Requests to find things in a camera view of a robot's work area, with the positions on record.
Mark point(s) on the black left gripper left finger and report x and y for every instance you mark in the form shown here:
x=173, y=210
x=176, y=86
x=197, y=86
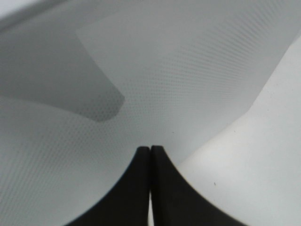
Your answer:
x=127, y=203

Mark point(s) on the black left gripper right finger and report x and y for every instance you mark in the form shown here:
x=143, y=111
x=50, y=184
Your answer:
x=175, y=202

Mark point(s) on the white microwave door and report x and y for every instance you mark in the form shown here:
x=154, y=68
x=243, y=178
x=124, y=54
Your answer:
x=83, y=83

